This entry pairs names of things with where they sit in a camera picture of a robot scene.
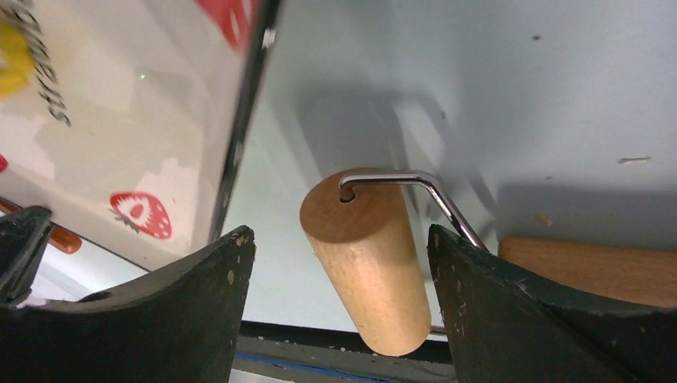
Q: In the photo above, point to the strawberry print tray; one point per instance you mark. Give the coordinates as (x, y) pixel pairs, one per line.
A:
(134, 120)

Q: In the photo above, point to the orange handled scraper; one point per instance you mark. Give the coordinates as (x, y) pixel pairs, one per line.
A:
(62, 239)

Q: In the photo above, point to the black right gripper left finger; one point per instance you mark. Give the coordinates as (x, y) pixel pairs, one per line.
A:
(179, 323)

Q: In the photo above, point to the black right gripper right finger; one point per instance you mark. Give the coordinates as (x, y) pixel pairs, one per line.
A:
(507, 324)

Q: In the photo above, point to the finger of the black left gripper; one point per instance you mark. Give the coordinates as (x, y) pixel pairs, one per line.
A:
(24, 236)

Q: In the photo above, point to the aluminium frame rail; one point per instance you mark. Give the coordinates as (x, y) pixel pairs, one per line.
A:
(301, 354)

